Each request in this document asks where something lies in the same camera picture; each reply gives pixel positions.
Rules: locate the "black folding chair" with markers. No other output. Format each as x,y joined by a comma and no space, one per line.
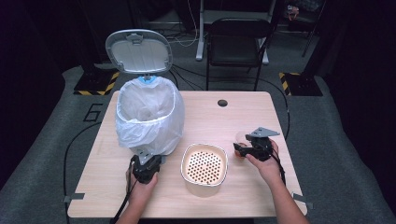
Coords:
199,37
236,46

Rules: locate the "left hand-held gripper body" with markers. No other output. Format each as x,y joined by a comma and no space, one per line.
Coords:
146,171

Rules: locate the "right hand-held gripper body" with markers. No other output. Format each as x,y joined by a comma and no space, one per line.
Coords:
263,149

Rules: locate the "white plastic trash bag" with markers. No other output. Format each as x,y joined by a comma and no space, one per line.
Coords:
155,124

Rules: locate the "black yellow striped stand base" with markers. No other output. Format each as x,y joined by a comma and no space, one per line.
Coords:
95,82
302,84

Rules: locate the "cream container with perforated strainer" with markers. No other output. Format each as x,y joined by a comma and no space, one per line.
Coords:
204,168

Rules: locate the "grey table corner bracket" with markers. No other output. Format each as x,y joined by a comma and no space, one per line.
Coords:
73,197
303,200

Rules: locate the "person's left hand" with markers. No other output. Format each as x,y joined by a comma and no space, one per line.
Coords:
141,191

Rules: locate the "person's right hand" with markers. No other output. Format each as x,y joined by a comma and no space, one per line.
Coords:
269,171

